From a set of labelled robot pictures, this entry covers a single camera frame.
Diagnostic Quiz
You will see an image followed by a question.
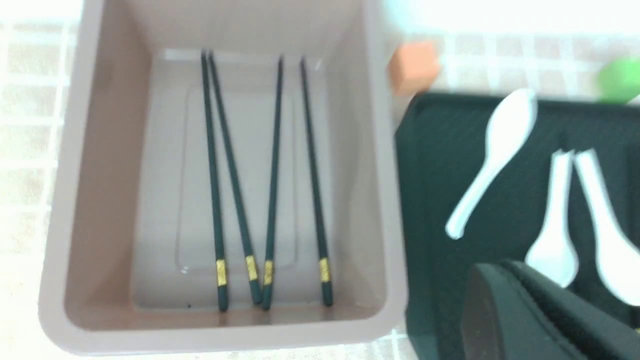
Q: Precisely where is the pink plastic bin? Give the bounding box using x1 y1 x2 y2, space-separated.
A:
38 0 408 356

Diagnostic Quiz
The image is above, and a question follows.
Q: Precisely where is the black chopstick gold band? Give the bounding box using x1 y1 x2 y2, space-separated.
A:
200 49 229 313
262 55 284 312
206 50 263 306
299 57 334 308

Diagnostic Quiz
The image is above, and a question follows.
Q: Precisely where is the white ceramic spoon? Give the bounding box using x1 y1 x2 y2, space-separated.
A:
445 88 538 240
574 148 640 306
525 150 579 289

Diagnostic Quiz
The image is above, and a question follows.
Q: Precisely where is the green cube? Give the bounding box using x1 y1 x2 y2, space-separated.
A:
596 57 640 104

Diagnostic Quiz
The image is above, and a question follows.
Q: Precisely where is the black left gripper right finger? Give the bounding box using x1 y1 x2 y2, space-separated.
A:
500 261 640 360

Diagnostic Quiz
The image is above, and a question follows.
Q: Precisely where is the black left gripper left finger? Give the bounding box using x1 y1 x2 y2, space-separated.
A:
461 263 576 360

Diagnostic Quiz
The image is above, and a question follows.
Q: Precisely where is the orange cube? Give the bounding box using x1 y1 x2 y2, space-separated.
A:
387 40 441 96

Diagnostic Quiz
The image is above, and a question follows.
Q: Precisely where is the black plastic tray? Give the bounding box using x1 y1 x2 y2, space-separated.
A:
395 92 640 360

